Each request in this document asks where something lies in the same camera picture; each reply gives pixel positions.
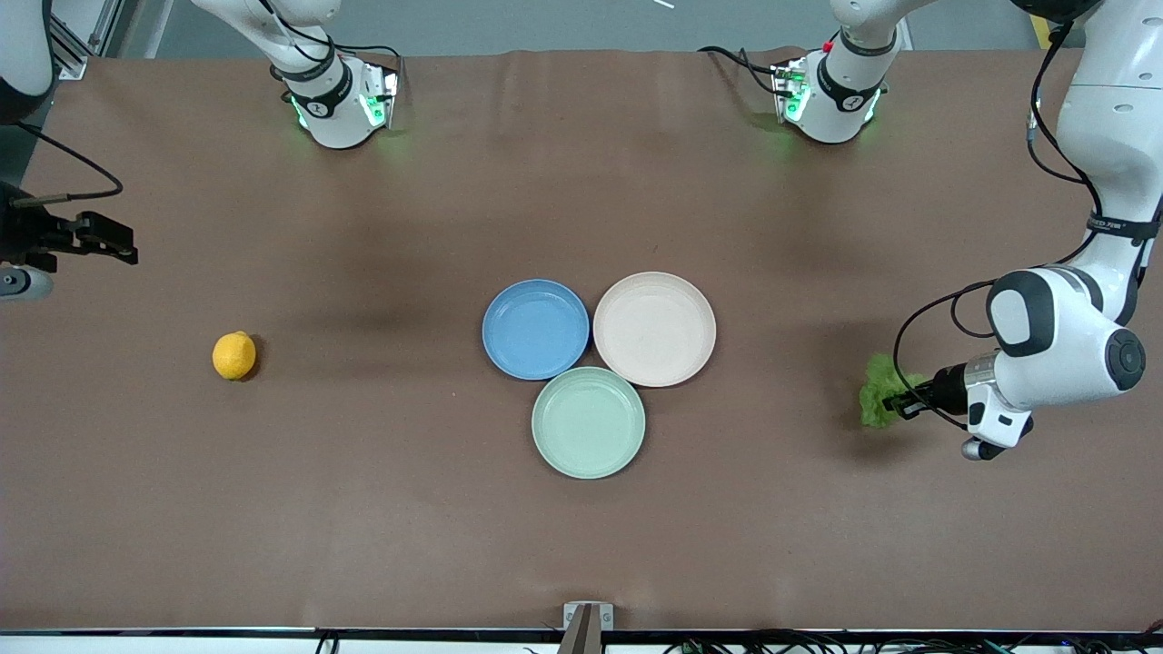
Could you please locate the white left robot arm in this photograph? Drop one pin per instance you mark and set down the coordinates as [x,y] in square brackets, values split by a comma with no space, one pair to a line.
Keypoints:
[1054,345]

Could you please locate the yellow floor tape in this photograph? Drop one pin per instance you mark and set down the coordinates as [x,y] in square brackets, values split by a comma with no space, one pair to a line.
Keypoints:
[1038,27]

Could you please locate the green lettuce leaf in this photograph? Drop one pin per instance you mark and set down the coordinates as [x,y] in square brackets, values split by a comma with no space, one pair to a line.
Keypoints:
[877,395]

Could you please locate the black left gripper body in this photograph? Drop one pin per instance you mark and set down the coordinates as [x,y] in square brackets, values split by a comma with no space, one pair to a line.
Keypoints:
[945,383]

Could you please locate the blue plate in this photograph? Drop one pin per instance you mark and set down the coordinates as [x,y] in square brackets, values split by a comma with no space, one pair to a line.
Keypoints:
[536,329]

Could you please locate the aluminium frame profile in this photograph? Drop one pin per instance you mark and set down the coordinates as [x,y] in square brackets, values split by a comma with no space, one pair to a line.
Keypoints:
[73,54]

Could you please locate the yellow lemon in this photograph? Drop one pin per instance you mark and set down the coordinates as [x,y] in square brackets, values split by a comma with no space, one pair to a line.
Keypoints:
[234,355]

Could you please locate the brown table cover mat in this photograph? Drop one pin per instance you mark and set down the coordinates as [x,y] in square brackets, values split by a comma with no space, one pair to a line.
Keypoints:
[273,454]

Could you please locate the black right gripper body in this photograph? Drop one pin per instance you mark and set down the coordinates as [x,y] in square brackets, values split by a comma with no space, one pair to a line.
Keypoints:
[25,232]

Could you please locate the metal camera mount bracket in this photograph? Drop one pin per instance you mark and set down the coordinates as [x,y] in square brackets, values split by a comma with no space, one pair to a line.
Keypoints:
[588,627]

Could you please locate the beige plate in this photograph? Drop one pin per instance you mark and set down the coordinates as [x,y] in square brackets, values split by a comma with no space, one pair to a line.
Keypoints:
[654,327]

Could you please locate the mint green plate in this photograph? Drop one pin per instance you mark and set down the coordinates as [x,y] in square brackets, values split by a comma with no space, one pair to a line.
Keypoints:
[589,423]

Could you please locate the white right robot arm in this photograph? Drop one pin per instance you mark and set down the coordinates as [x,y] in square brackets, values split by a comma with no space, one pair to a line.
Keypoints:
[336,109]

